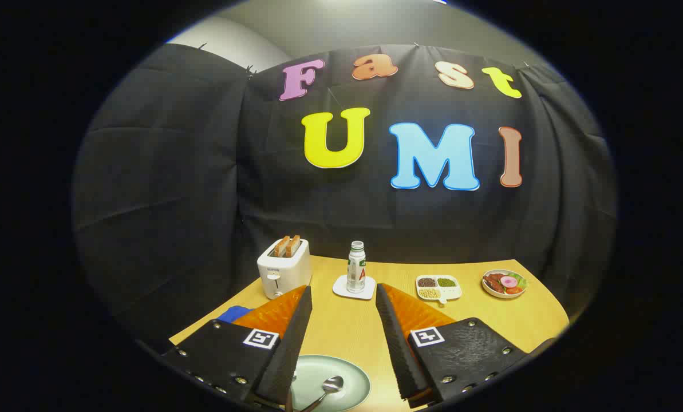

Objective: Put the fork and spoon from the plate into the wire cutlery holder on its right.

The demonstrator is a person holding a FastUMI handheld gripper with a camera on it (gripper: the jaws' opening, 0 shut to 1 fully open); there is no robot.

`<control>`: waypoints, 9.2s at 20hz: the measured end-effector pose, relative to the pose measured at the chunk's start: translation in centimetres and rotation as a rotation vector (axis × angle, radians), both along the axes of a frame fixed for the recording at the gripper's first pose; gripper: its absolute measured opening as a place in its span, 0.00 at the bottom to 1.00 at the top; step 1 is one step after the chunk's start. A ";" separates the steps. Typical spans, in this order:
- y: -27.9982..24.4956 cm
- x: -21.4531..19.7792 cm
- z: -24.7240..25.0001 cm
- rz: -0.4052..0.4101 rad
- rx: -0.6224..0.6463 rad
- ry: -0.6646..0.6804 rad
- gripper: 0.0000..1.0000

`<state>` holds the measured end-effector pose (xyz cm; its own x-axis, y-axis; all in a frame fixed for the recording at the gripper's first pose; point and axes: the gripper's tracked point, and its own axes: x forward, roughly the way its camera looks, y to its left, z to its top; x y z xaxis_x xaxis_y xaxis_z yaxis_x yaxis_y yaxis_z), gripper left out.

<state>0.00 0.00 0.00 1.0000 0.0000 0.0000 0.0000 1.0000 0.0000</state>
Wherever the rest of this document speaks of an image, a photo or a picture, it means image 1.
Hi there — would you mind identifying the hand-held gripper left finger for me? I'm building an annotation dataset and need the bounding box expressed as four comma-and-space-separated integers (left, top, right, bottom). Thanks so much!
161, 284, 313, 408

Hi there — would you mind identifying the blue cloth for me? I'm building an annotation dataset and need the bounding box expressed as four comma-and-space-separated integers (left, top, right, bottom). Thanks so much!
216, 306, 254, 324

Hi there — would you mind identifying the white plate of food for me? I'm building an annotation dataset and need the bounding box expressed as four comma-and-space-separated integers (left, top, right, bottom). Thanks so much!
481, 269, 528, 299

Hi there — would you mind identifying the light green plate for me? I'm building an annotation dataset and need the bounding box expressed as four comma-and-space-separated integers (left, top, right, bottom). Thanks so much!
290, 355, 372, 412

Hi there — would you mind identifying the clear plastic bottle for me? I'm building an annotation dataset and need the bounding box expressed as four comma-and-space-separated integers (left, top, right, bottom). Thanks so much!
347, 241, 367, 294

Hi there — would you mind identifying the white toaster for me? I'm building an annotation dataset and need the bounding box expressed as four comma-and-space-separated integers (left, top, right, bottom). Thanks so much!
256, 237, 311, 300

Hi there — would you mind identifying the white square coaster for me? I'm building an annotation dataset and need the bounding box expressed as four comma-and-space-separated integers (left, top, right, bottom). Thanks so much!
333, 275, 376, 300

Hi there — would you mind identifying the metal spoon with brown handle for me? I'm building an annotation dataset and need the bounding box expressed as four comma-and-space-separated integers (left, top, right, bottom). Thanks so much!
301, 375, 345, 412

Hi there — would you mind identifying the white divided dish with beans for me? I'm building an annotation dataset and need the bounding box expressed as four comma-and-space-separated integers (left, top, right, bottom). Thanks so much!
416, 275, 463, 305

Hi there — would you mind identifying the black backdrop cloth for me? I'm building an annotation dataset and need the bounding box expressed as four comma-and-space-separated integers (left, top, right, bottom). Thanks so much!
72, 43, 617, 350

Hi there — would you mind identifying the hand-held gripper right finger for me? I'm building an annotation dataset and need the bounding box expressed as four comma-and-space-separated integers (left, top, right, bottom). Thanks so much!
376, 283, 530, 408

